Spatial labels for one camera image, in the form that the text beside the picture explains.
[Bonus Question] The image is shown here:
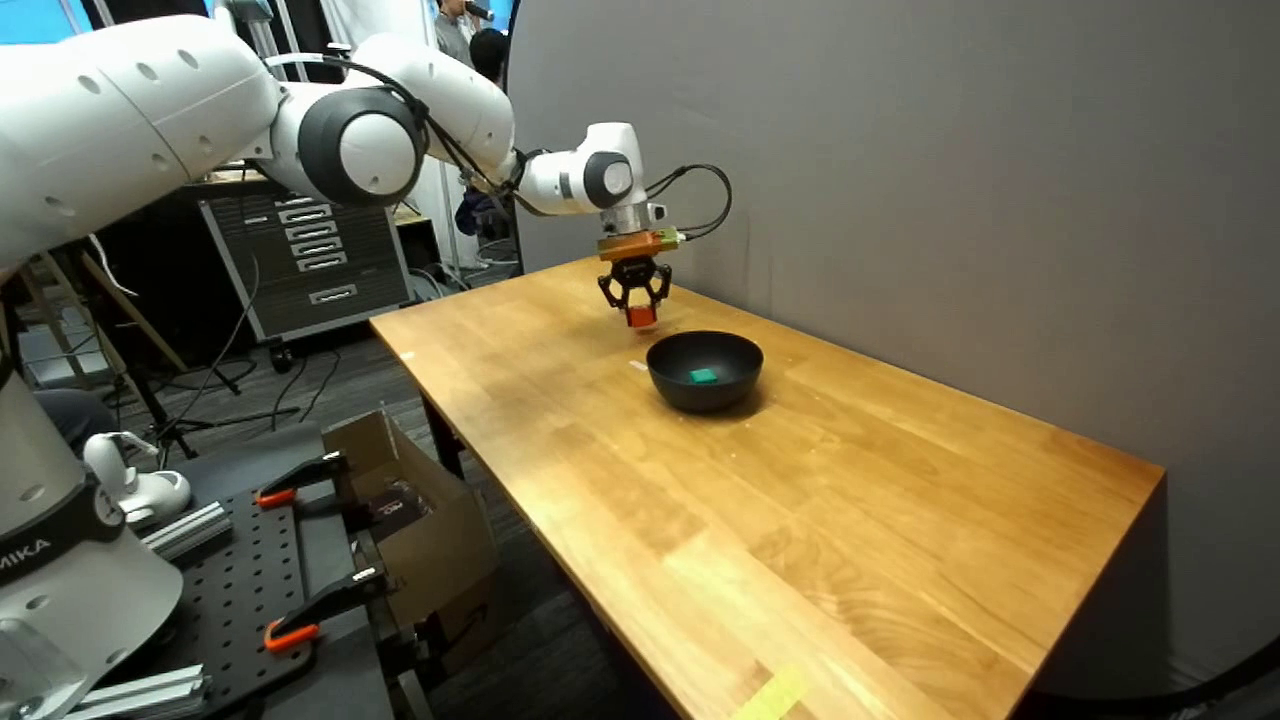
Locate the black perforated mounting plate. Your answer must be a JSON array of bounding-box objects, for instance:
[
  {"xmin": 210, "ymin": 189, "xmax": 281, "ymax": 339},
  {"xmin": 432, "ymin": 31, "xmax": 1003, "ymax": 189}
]
[{"xmin": 76, "ymin": 472, "xmax": 413, "ymax": 720}]

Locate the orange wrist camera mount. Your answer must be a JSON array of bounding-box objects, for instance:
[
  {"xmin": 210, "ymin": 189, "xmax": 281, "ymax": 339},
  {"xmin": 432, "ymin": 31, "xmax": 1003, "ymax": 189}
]
[{"xmin": 591, "ymin": 229, "xmax": 693, "ymax": 261}]

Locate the aluminium extrusion bar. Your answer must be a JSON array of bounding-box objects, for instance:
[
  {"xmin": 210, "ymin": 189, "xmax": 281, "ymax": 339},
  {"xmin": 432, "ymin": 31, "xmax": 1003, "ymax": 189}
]
[
  {"xmin": 52, "ymin": 661, "xmax": 214, "ymax": 720},
  {"xmin": 135, "ymin": 494, "xmax": 239, "ymax": 562}
]

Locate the yellow tape strip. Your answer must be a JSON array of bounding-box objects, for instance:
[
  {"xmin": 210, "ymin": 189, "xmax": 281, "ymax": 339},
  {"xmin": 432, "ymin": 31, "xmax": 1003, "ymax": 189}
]
[{"xmin": 737, "ymin": 664, "xmax": 812, "ymax": 720}]

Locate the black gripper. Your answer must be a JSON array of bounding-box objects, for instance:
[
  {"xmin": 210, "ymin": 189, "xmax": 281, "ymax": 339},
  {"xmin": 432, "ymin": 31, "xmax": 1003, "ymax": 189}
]
[{"xmin": 596, "ymin": 253, "xmax": 678, "ymax": 321}]

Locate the small white device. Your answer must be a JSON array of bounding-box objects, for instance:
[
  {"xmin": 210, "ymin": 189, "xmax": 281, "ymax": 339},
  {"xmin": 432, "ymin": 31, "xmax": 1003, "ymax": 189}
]
[{"xmin": 82, "ymin": 424, "xmax": 201, "ymax": 532}]

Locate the black tripod stand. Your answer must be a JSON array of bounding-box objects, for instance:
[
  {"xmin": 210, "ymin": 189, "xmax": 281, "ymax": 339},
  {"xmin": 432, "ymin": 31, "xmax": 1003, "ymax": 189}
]
[{"xmin": 76, "ymin": 235, "xmax": 252, "ymax": 462}]

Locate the person in background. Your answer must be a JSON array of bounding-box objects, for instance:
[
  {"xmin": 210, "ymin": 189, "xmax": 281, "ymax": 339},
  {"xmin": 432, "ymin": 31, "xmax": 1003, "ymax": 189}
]
[{"xmin": 432, "ymin": 0, "xmax": 522, "ymax": 87}]

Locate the black clamp orange handle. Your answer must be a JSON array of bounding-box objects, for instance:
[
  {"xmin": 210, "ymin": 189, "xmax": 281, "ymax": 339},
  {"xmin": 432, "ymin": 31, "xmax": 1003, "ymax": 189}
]
[
  {"xmin": 255, "ymin": 562, "xmax": 400, "ymax": 661},
  {"xmin": 249, "ymin": 447, "xmax": 359, "ymax": 515}
]

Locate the black equipment cabinet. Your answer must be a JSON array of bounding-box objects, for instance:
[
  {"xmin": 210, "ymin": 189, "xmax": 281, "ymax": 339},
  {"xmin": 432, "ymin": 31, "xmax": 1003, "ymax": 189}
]
[{"xmin": 197, "ymin": 181, "xmax": 419, "ymax": 347}]

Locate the black bowl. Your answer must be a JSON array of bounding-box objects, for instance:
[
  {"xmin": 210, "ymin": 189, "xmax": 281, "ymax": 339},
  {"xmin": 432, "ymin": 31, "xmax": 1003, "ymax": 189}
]
[{"xmin": 643, "ymin": 329, "xmax": 770, "ymax": 419}]

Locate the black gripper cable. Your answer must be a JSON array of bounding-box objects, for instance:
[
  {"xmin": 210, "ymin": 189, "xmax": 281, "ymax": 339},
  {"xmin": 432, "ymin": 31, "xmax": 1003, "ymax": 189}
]
[{"xmin": 643, "ymin": 158, "xmax": 740, "ymax": 247}]

